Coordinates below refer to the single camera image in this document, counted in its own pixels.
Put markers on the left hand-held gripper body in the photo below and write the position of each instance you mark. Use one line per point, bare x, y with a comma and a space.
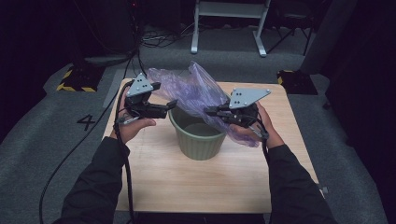
140, 87

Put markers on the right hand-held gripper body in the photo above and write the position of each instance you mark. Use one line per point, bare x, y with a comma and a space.
246, 98

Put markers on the purple plastic bag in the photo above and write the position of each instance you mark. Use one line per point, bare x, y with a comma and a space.
193, 90

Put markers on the green plastic trash bin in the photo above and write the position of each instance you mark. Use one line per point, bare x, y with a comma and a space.
196, 146

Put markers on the person's left hand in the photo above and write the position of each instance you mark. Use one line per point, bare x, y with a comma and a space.
130, 127

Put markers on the person's right hand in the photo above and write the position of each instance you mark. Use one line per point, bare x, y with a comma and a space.
271, 133

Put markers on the yellow black striped base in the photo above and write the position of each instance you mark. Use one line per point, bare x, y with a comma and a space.
77, 81
297, 82

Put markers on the black tripod stand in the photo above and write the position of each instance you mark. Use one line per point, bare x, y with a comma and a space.
289, 34

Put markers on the white metal stand frame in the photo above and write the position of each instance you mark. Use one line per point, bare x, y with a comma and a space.
230, 9

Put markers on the grey metal table bracket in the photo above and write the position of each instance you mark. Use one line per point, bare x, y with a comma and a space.
323, 189

